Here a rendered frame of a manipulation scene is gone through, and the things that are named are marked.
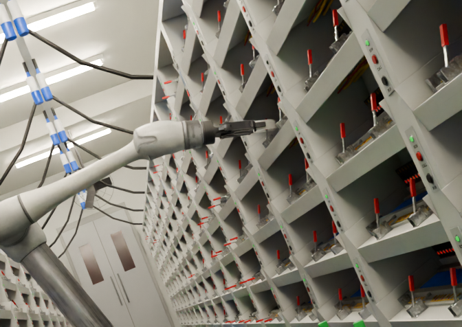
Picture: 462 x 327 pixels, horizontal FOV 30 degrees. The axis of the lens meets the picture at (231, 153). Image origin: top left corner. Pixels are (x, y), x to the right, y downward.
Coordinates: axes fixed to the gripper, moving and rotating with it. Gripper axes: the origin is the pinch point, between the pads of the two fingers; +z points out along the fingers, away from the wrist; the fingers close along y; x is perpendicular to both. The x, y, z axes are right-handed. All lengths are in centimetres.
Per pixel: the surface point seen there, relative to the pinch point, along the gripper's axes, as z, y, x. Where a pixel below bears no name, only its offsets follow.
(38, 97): -95, -332, 110
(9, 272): -122, -298, -11
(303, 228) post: 10.8, -18.1, -32.3
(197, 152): -7, -158, 25
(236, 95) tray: -4.9, -17.7, 15.3
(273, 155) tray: 0.4, 4.0, -10.5
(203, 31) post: -12.6, -17.9, 39.3
